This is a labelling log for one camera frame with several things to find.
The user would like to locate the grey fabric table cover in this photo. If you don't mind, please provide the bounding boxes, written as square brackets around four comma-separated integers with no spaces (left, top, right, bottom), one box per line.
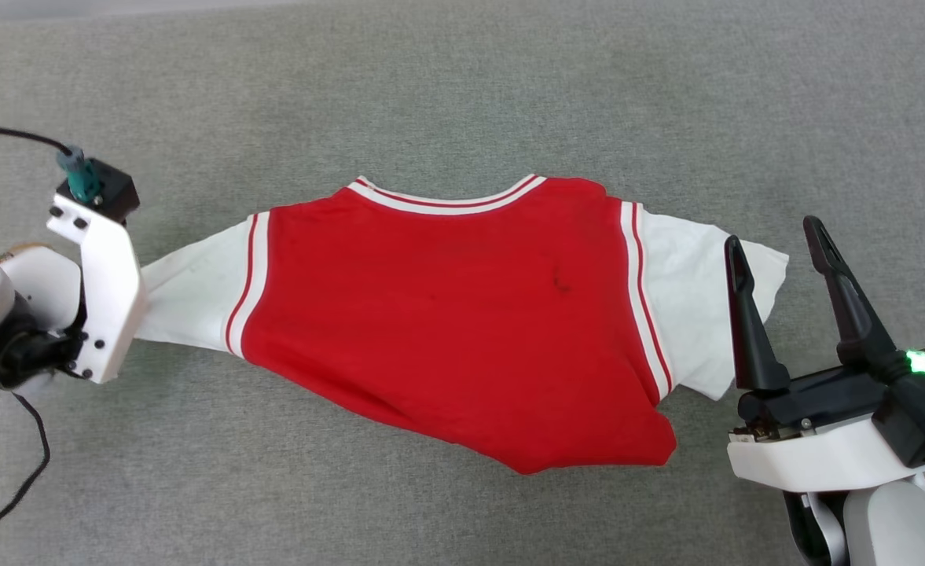
[0,0,925,566]

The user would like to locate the red and white shirt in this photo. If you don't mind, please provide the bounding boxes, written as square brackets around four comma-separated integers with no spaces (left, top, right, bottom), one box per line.
[134,173,790,476]

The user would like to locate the black cable with teal connector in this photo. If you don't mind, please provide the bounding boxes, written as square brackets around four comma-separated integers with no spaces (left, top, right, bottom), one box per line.
[0,126,103,205]

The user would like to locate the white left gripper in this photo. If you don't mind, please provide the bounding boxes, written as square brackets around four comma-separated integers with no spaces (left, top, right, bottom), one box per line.
[46,194,149,385]

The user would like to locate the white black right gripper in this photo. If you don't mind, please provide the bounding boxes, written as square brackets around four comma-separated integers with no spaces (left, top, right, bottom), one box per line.
[725,216,925,494]

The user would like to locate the thin black cable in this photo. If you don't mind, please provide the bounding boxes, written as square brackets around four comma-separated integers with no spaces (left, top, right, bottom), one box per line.
[0,389,52,545]

